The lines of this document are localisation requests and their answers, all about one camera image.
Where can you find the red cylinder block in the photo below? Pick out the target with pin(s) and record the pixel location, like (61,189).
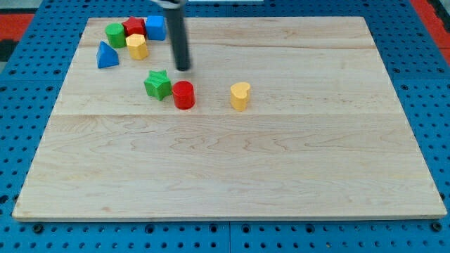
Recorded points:
(183,95)

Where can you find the red star block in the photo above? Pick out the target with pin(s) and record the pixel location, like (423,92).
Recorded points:
(134,26)

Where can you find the light wooden board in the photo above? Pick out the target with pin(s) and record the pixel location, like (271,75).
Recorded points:
(323,137)

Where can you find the yellow heart block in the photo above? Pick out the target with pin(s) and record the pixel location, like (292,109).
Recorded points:
(240,95)

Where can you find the green cylinder block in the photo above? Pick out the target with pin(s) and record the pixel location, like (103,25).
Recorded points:
(115,34)

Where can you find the blue triangle block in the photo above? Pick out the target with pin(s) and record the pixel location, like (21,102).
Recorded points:
(106,56)

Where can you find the green star block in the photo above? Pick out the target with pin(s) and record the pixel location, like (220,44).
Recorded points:
(158,84)

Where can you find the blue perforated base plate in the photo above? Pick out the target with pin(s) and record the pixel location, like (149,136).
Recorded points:
(34,74)

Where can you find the yellow hexagon block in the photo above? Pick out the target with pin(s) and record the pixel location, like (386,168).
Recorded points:
(136,44)

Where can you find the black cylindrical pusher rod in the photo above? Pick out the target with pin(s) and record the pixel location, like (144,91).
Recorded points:
(174,13)

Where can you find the blue cube block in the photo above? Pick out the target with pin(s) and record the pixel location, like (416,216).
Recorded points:
(155,27)

